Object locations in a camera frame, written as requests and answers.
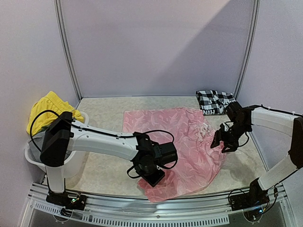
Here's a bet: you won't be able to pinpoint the black white plaid shirt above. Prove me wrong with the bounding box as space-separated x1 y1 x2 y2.
196 90 236 115

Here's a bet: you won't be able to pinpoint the pink printed garment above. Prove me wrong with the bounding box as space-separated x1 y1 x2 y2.
123 107 225 202

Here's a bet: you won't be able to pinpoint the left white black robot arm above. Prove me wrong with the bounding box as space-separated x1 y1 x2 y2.
29 110 178 205

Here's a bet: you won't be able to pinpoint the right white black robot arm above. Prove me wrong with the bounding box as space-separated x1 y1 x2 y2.
211 102 303 206

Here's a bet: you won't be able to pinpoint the white plastic laundry basket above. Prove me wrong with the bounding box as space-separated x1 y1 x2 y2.
24 110 85 178

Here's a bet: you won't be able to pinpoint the grey garment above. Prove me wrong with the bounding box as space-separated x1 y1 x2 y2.
25 130 71 167

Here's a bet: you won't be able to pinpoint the yellow shorts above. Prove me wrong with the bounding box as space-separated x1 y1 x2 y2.
26 91 85 136

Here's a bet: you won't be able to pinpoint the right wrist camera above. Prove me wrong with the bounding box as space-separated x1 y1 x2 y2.
220 122 230 132

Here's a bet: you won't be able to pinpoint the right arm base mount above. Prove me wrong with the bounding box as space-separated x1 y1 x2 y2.
228 184 278 214

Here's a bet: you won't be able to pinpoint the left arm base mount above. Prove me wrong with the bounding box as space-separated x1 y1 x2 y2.
46 192 87 211

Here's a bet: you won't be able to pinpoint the right aluminium frame post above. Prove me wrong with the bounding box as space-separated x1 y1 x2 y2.
233 0 260 100

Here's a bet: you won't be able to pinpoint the aluminium frame post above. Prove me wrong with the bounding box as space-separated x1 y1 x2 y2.
233 0 260 100
54 0 83 101

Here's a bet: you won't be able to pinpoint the left aluminium frame post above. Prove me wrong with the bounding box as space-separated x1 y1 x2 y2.
54 0 83 101

